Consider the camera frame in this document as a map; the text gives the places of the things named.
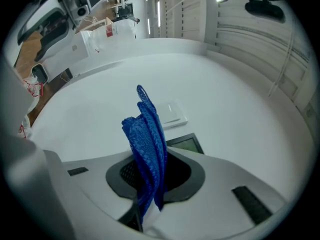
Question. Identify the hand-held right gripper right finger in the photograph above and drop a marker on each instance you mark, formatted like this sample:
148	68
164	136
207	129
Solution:
156	224

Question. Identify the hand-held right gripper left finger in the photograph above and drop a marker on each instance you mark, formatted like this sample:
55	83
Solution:
132	217

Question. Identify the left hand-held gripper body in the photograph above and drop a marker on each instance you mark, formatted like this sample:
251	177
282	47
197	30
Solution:
53	4

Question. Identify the blue mesh cloth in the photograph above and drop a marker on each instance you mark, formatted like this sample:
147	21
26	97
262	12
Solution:
148	144

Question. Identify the black screen control panel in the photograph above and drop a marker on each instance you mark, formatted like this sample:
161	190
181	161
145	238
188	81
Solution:
186	143

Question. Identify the clear plastic bag red label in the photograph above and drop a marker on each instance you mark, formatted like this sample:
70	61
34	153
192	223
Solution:
112	32

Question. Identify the white framed dark device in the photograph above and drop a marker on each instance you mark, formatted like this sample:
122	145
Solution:
40	73

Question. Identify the desk with dark monitor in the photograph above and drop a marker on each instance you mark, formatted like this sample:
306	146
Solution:
125	10

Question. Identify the white plastic bag red print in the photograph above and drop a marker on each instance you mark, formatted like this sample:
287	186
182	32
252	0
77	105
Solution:
32	86
25	127

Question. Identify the short ceiling light strip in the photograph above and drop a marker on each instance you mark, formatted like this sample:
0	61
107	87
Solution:
148	25

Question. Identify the long ceiling light strip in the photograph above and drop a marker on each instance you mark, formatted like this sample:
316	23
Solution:
158	12

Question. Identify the black ceiling fixture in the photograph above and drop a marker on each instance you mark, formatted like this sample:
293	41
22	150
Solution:
265	7

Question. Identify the white wall switch plate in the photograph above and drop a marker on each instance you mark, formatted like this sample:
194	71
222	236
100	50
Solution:
173	114

